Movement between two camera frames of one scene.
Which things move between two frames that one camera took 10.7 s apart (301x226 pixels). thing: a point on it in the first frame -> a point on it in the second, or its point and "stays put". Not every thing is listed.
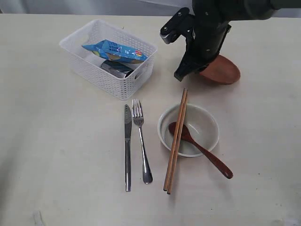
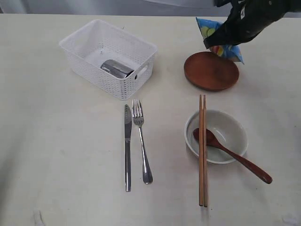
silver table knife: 128,119 stays put
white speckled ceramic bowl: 201,123 -> 230,132
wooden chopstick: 175,137 -> 201,156
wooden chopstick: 170,186 -> 205,151
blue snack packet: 116,52 -> 231,52
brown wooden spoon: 185,137 -> 254,168
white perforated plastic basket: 85,62 stays put
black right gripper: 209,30 -> 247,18
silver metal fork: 138,117 stays put
